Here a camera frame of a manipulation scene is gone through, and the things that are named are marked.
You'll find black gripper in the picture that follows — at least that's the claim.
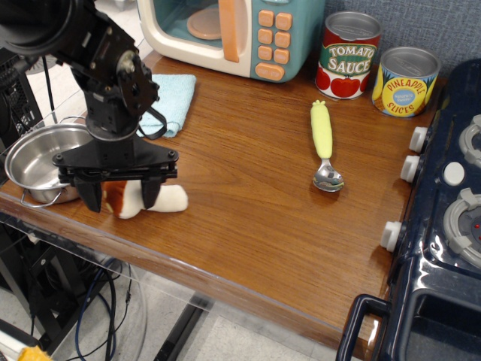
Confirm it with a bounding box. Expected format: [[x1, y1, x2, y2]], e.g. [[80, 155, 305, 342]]
[[53, 135, 179, 213]]

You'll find white brown plush mushroom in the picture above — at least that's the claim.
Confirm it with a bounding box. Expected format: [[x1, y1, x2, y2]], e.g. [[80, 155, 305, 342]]
[[102, 180, 189, 219]]

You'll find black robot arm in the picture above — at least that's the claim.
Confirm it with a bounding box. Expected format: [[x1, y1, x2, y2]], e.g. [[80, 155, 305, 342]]
[[1, 1, 178, 211]]

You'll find stainless steel pan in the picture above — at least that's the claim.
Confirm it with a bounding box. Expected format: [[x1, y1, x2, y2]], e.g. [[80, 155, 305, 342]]
[[5, 123, 92, 208]]

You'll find light blue cloth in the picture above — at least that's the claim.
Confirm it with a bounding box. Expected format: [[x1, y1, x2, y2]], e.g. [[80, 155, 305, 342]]
[[137, 74, 196, 138]]

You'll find teal toy microwave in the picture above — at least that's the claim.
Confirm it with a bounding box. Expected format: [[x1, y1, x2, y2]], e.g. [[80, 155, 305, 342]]
[[137, 1, 325, 83]]

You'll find tomato sauce can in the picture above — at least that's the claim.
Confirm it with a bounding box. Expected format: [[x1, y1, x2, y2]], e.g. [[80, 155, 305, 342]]
[[316, 11, 383, 99]]

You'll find pineapple slices can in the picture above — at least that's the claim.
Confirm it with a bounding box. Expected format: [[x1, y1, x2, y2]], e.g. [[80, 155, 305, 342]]
[[371, 47, 441, 118]]

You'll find navy toy stove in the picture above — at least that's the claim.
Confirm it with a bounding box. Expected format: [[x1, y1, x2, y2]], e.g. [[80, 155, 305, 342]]
[[337, 59, 480, 360]]

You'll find blue cable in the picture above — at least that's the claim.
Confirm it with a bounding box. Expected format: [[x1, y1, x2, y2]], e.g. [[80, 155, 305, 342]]
[[74, 259, 121, 361]]

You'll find black cable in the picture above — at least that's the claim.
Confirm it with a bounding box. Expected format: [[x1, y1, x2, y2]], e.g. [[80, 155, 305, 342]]
[[41, 56, 57, 125]]

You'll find yellow handled spoon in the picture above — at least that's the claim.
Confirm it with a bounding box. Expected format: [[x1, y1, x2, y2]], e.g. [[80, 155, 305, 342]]
[[310, 100, 344, 193]]

